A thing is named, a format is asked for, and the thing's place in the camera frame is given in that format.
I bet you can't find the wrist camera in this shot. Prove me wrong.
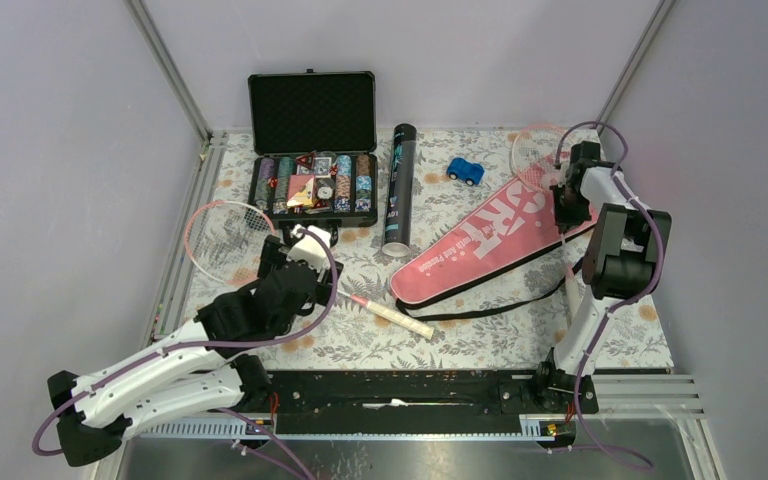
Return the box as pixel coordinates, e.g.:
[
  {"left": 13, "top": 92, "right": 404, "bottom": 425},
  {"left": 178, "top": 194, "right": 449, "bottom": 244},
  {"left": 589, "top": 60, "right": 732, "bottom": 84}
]
[
  {"left": 287, "top": 224, "right": 331, "bottom": 273},
  {"left": 539, "top": 167, "right": 567, "bottom": 191}
]

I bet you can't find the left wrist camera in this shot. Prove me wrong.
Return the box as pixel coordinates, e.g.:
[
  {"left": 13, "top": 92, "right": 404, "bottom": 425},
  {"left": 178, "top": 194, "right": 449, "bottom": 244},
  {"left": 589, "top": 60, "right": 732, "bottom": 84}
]
[{"left": 287, "top": 224, "right": 331, "bottom": 273}]

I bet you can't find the pink racket bag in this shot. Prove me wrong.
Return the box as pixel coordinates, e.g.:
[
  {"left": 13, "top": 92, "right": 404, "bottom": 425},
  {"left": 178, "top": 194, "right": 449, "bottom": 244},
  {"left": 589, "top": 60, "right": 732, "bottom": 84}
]
[{"left": 389, "top": 173, "right": 601, "bottom": 323}]

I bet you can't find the pink racket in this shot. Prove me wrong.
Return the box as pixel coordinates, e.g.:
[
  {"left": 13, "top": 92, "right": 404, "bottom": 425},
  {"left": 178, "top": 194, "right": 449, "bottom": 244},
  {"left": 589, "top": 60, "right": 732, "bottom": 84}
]
[
  {"left": 509, "top": 124, "right": 584, "bottom": 319},
  {"left": 183, "top": 200, "right": 436, "bottom": 341}
]

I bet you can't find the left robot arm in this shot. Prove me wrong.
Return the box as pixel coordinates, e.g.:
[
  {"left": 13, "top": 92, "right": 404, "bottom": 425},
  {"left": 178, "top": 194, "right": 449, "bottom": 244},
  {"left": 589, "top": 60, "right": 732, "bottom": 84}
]
[{"left": 32, "top": 228, "right": 344, "bottom": 467}]

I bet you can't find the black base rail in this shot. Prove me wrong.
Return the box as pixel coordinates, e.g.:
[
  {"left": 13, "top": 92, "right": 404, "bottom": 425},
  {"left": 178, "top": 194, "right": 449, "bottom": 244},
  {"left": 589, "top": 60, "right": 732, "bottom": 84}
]
[{"left": 224, "top": 368, "right": 601, "bottom": 439}]

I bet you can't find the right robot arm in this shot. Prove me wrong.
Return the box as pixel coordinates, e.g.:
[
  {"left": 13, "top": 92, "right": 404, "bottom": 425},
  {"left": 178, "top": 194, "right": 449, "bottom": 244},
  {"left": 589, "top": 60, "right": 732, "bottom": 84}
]
[{"left": 529, "top": 141, "right": 672, "bottom": 413}]

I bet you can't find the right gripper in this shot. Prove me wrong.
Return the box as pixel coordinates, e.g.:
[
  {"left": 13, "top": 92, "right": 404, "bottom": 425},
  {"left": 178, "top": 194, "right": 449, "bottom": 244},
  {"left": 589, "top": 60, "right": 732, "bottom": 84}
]
[{"left": 549, "top": 182, "right": 591, "bottom": 234}]

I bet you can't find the black poker chip case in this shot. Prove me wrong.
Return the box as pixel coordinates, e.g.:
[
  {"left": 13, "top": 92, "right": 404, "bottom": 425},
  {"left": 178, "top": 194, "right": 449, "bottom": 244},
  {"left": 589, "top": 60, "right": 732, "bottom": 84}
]
[{"left": 247, "top": 70, "right": 379, "bottom": 243}]

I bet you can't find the black shuttlecock tube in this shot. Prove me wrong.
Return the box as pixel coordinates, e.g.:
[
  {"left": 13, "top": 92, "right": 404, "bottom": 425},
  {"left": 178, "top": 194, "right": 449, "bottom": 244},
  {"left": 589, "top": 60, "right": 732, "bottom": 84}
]
[{"left": 382, "top": 123, "right": 417, "bottom": 258}]

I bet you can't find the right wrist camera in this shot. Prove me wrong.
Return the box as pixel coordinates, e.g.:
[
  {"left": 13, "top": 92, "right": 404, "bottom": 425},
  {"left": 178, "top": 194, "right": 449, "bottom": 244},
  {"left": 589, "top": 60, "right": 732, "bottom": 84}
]
[{"left": 539, "top": 167, "right": 567, "bottom": 191}]

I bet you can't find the blue toy car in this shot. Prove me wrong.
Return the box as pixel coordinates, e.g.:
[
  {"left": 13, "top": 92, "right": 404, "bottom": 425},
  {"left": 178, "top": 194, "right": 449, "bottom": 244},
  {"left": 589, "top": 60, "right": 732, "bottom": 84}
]
[{"left": 446, "top": 157, "right": 485, "bottom": 186}]

